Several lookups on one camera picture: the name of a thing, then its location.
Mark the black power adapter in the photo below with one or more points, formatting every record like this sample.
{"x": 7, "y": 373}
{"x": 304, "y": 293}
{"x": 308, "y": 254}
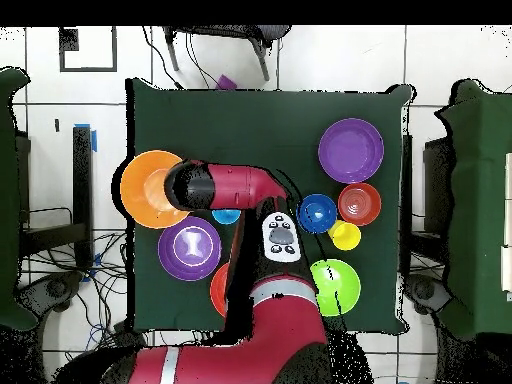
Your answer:
{"x": 128, "y": 335}

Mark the black stand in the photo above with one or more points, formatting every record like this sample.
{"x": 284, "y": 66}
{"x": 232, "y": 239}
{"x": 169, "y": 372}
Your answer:
{"x": 82, "y": 180}
{"x": 438, "y": 180}

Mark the purple plastic bowl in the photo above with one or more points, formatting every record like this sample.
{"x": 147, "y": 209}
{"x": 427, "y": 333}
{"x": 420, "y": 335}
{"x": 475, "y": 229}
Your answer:
{"x": 172, "y": 256}
{"x": 351, "y": 150}

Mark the dark grey stand base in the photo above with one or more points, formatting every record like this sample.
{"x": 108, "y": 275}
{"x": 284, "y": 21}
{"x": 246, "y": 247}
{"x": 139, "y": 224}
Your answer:
{"x": 424, "y": 290}
{"x": 52, "y": 288}

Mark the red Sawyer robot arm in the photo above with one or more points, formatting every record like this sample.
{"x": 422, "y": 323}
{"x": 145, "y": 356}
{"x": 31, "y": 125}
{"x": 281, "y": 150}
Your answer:
{"x": 248, "y": 186}

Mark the small purple object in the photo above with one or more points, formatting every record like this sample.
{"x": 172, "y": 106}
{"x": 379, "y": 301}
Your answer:
{"x": 226, "y": 82}

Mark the light blue plastic cup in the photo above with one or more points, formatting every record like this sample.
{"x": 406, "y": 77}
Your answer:
{"x": 226, "y": 216}

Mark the yellow plastic cup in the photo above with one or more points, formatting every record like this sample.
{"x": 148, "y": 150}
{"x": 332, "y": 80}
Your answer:
{"x": 347, "y": 236}

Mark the large red plastic bowl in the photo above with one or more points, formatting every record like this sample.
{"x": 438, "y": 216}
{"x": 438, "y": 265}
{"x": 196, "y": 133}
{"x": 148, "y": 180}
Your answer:
{"x": 219, "y": 290}

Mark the grey chair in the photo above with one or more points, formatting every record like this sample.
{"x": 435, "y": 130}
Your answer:
{"x": 276, "y": 32}

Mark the small red plastic bowl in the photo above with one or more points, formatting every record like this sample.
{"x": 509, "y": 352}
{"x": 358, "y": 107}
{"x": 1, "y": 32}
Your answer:
{"x": 359, "y": 204}

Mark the large orange plastic bowl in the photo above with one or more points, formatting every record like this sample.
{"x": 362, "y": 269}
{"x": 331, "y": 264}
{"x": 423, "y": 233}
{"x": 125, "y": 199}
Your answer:
{"x": 136, "y": 192}

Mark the dark green tablecloth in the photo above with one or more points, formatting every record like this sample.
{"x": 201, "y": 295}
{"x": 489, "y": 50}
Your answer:
{"x": 260, "y": 128}

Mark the white box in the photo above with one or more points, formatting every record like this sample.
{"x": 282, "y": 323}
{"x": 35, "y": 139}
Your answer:
{"x": 508, "y": 180}

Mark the green-clothed side table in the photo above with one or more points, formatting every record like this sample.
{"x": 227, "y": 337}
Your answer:
{"x": 8, "y": 200}
{"x": 480, "y": 200}

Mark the blue plastic bowl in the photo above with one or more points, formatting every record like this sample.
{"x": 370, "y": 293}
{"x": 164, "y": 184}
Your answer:
{"x": 312, "y": 216}

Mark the large green plastic bowl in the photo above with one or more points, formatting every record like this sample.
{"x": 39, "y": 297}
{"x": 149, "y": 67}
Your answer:
{"x": 344, "y": 280}

